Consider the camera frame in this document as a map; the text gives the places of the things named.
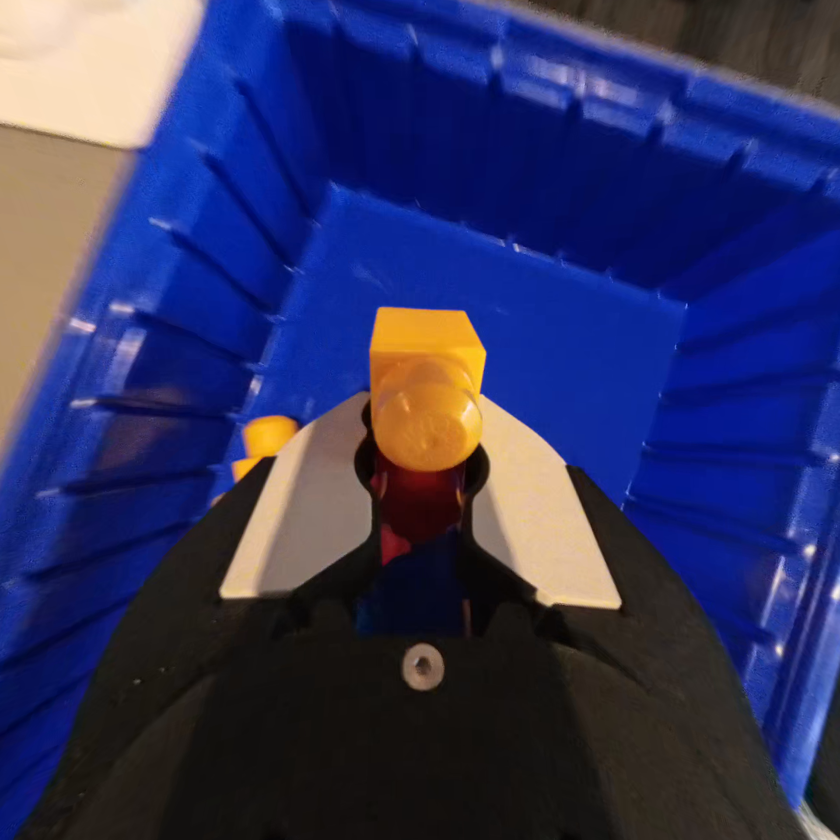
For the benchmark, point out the yellow mega block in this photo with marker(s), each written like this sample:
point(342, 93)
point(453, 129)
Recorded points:
point(426, 426)
point(266, 436)

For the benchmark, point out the red mega block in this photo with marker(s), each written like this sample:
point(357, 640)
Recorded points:
point(420, 505)

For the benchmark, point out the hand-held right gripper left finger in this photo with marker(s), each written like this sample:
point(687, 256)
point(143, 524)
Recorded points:
point(308, 518)

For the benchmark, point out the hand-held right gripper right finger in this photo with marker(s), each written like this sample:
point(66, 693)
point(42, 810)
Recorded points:
point(531, 518)

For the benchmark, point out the blue plastic bin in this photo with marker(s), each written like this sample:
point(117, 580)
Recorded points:
point(525, 328)

